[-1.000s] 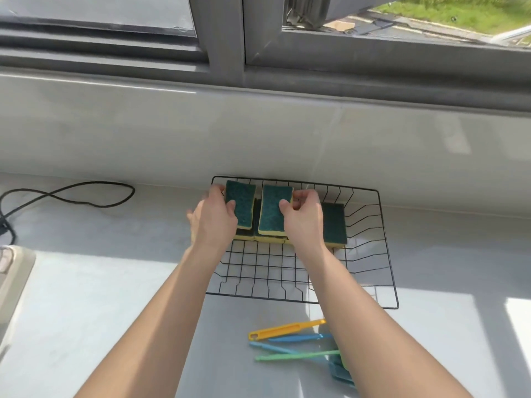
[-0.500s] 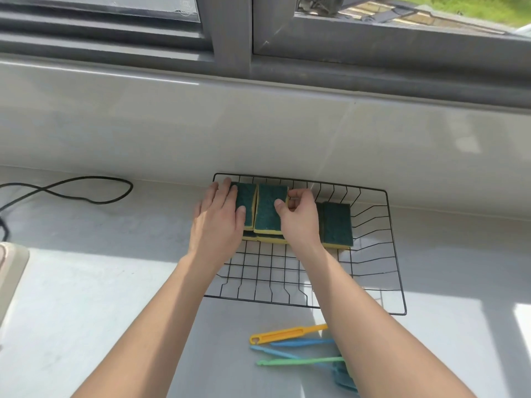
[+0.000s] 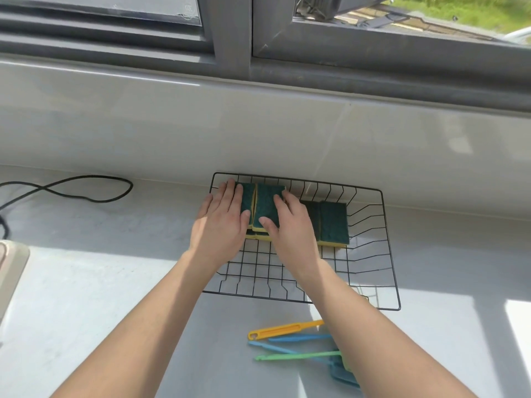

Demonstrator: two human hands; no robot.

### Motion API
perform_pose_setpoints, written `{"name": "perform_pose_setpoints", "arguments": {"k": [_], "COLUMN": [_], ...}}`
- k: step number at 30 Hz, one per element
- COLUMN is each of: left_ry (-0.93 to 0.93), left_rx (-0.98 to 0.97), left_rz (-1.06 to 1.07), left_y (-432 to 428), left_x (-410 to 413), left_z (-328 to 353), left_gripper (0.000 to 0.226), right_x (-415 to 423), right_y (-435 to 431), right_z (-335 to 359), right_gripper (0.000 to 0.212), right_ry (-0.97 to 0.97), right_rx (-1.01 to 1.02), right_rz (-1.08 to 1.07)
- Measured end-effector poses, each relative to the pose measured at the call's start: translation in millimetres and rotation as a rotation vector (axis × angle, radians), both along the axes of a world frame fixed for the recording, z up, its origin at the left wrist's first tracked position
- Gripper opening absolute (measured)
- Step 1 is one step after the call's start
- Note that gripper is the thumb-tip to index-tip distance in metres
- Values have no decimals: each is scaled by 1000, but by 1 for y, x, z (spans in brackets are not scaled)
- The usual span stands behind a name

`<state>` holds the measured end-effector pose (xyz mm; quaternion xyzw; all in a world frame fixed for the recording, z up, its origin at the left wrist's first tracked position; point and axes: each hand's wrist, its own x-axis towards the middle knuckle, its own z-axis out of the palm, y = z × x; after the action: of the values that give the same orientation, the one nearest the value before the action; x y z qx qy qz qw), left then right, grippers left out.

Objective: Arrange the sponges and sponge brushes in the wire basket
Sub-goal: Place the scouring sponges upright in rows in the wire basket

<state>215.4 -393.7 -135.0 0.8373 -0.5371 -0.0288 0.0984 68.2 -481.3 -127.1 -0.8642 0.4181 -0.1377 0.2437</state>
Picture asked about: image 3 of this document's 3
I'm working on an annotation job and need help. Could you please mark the person's left hand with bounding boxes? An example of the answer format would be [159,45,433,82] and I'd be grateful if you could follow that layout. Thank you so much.
[189,177,252,272]

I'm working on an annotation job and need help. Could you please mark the person's right hand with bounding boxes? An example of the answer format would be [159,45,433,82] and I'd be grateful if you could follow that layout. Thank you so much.
[259,191,322,283]

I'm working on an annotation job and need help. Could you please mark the black wire basket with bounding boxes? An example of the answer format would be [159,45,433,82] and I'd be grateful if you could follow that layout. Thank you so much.
[202,172,402,311]

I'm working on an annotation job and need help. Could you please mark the orange-handled mustard sponge brush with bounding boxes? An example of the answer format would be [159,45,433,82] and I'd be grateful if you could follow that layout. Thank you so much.
[247,319,325,342]

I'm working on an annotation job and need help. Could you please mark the yellow head blue handle brush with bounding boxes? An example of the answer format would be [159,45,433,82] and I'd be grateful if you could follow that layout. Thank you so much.
[268,333,334,343]

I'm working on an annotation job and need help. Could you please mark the green sponge brush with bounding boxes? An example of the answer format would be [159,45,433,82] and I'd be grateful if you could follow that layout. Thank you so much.
[253,349,354,373]

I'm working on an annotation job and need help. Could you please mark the blue sponge brush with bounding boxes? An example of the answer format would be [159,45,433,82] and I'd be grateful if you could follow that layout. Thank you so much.
[247,341,362,389]

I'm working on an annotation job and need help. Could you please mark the person's left forearm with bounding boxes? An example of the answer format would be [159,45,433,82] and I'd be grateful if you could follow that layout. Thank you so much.
[49,250,231,398]

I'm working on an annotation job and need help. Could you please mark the person's right forearm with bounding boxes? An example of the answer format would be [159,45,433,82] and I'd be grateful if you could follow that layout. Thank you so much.
[296,256,478,398]

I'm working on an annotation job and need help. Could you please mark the cream coffee machine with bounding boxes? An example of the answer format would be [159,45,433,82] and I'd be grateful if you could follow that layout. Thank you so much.
[0,240,30,349]

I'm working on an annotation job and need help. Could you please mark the open grey window sash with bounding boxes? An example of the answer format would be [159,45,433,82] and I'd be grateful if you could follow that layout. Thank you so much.
[292,0,395,21]

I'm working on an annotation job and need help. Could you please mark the silver metal railing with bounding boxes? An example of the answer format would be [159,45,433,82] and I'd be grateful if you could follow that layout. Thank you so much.
[504,27,531,44]

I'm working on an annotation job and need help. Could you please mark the black power cable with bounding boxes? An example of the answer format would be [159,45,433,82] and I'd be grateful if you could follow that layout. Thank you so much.
[0,174,134,241]

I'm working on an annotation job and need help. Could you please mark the dark grey window frame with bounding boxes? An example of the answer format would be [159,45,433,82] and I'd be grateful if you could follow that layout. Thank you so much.
[0,0,531,114]

